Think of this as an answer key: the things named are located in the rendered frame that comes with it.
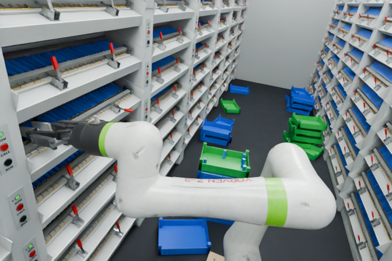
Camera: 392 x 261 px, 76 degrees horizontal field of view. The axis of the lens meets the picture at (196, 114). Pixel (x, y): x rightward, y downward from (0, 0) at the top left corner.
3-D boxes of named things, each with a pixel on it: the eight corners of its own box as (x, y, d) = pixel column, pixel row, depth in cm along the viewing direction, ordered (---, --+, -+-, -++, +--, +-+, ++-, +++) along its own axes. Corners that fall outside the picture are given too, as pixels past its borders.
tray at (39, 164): (138, 106, 122) (144, 91, 117) (28, 185, 69) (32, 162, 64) (104, 85, 123) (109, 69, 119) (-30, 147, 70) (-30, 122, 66)
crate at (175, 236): (205, 225, 164) (206, 216, 161) (209, 254, 146) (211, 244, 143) (158, 225, 160) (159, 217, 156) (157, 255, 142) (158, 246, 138)
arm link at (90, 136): (103, 167, 62) (124, 148, 70) (93, 124, 58) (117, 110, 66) (84, 163, 64) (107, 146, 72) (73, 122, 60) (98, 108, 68)
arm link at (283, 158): (246, 242, 105) (307, 140, 82) (254, 282, 91) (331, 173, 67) (217, 236, 104) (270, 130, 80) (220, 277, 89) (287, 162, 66)
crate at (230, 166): (247, 159, 166) (249, 150, 163) (247, 179, 148) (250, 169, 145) (202, 151, 169) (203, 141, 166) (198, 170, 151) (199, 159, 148)
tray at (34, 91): (139, 69, 114) (149, 41, 107) (14, 126, 61) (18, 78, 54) (102, 46, 115) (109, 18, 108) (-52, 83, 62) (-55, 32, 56)
